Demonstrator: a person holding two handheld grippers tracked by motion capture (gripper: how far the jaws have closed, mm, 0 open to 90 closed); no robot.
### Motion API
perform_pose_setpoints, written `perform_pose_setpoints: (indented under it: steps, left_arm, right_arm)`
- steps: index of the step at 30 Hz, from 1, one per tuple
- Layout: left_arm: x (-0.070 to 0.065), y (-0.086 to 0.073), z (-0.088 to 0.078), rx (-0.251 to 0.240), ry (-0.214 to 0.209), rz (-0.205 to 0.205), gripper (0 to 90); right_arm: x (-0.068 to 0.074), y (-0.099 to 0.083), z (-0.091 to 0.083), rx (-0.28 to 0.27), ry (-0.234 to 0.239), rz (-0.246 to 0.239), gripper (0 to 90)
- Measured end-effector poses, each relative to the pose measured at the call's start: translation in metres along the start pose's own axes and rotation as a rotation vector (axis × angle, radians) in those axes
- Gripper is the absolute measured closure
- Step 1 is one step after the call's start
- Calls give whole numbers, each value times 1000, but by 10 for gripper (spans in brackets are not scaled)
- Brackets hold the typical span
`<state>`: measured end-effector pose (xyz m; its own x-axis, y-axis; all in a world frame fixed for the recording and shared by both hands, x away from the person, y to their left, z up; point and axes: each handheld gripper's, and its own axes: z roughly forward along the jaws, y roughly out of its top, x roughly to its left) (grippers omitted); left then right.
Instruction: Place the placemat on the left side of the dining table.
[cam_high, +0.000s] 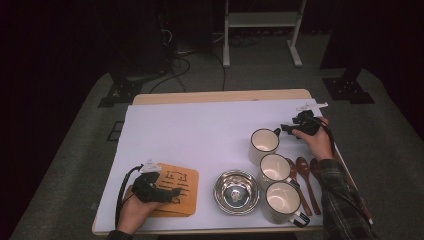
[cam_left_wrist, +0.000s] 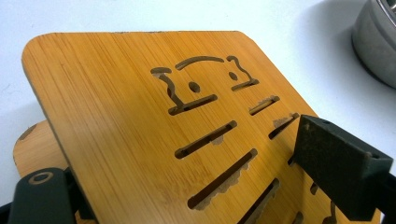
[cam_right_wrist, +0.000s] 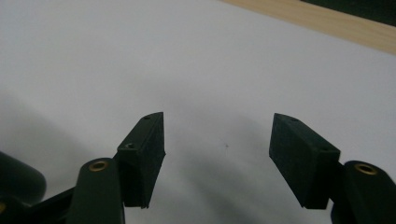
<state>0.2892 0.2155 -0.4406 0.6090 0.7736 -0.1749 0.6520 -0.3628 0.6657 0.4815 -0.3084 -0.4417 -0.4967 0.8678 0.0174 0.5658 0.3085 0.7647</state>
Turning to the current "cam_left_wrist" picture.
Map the bamboo trivet with cutouts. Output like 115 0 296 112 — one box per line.
12 119 71 180
21 30 382 224

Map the stainless steel bowl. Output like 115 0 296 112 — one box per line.
351 0 396 90

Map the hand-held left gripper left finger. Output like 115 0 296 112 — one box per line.
64 167 96 220

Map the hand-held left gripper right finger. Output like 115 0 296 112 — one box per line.
291 114 394 222

